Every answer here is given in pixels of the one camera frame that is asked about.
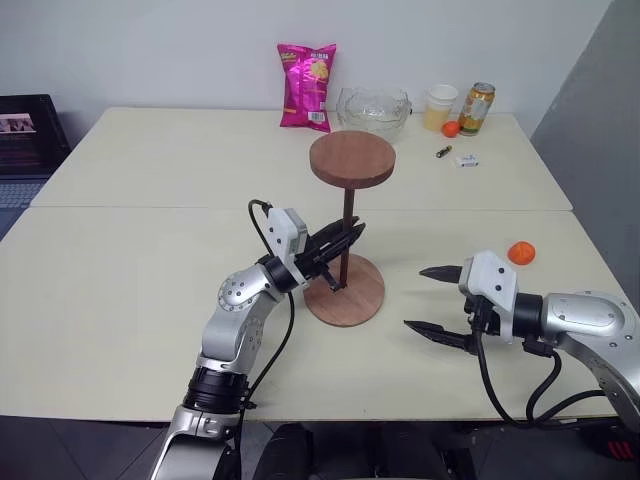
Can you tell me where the black laptop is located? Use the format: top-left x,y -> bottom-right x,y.
0,93 -> 72,242

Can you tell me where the round wooden base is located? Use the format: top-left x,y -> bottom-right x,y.
302,251 -> 387,329

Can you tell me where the dark rounded shape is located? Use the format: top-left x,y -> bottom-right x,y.
251,421 -> 322,480

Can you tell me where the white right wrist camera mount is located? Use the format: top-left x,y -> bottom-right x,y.
458,250 -> 519,347

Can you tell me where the wooden pole with round top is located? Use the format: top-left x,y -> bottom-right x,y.
308,130 -> 398,294

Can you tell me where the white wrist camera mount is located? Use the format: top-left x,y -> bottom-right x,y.
458,250 -> 519,347
265,206 -> 308,290

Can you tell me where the clear glass bowl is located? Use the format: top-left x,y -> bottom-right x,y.
335,86 -> 414,144

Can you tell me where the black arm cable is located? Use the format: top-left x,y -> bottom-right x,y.
471,299 -> 622,432
238,199 -> 297,417

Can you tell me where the orange tangerine with dimple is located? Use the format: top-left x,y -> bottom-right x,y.
506,240 -> 539,267

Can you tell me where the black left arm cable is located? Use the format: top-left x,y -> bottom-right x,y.
238,199 -> 297,417

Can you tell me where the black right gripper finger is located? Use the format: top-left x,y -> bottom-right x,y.
403,319 -> 477,355
418,264 -> 464,287

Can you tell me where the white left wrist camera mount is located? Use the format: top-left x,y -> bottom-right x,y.
265,206 -> 308,290

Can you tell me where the yellow green drink can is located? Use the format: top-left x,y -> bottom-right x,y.
457,81 -> 497,138

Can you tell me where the black red striped object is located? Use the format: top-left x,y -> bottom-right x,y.
578,423 -> 640,472

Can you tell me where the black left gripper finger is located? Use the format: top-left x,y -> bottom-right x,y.
304,215 -> 363,250
319,222 -> 369,262

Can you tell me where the plastic cup of juice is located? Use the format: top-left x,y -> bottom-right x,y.
423,83 -> 460,133

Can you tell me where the pink chips bag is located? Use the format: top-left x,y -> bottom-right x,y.
276,41 -> 338,134

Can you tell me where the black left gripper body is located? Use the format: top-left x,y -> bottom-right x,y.
297,233 -> 352,294

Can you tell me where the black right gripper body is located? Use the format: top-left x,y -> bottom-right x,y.
462,294 -> 502,355

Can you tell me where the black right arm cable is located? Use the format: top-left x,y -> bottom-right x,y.
471,299 -> 622,432

